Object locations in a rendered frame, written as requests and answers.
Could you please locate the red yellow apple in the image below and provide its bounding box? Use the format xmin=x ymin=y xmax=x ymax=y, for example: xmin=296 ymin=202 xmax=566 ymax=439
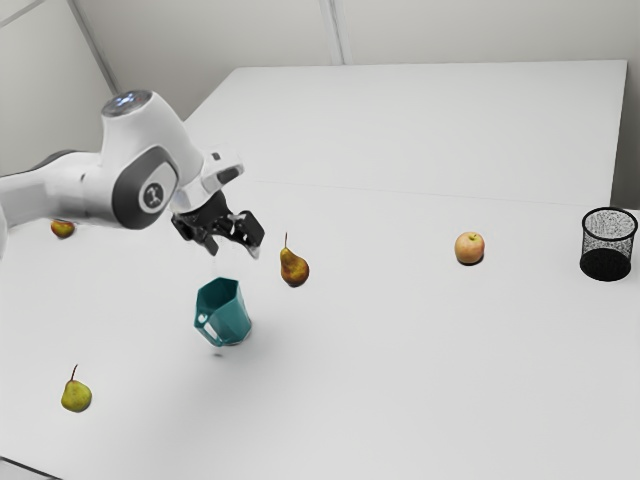
xmin=453 ymin=231 xmax=486 ymax=266

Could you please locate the black mesh pen holder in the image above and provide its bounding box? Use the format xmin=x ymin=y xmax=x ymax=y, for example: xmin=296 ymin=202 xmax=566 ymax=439
xmin=579 ymin=206 xmax=640 ymax=283

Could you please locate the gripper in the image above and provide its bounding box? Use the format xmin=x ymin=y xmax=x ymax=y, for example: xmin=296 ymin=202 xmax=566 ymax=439
xmin=170 ymin=193 xmax=265 ymax=260

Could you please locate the teal faceted mug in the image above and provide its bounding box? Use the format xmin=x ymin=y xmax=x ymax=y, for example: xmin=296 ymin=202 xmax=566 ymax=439
xmin=193 ymin=277 xmax=253 ymax=348

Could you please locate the brown pear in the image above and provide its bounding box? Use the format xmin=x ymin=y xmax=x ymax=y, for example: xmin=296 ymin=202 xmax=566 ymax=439
xmin=279 ymin=231 xmax=311 ymax=288

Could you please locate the green pear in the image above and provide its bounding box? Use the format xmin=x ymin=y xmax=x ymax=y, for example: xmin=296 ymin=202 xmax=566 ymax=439
xmin=60 ymin=363 xmax=93 ymax=415

